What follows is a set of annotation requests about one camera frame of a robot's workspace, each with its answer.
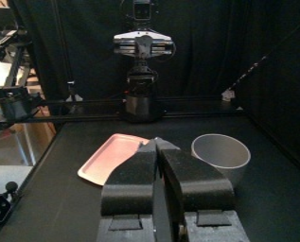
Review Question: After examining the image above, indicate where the pink rectangular tray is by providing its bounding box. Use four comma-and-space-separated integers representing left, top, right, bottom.
77, 132, 150, 186

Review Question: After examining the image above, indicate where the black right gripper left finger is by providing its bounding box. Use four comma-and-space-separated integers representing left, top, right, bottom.
101, 138, 160, 232

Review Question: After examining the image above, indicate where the white clip on curtain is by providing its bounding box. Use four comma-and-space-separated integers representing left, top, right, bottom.
221, 89, 236, 102

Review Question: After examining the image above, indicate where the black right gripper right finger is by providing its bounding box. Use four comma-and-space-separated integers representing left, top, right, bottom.
153, 136, 236, 227

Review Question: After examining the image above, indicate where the grey bowl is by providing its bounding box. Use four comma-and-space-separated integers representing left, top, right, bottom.
191, 133, 252, 189

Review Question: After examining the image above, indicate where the black camera on frame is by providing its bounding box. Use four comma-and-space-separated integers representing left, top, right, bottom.
0, 85, 43, 122

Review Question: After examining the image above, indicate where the black cloth curtain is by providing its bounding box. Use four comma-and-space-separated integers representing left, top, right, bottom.
9, 0, 300, 164

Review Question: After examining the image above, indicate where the black frame rail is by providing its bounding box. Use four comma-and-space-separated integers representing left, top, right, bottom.
25, 96, 245, 125

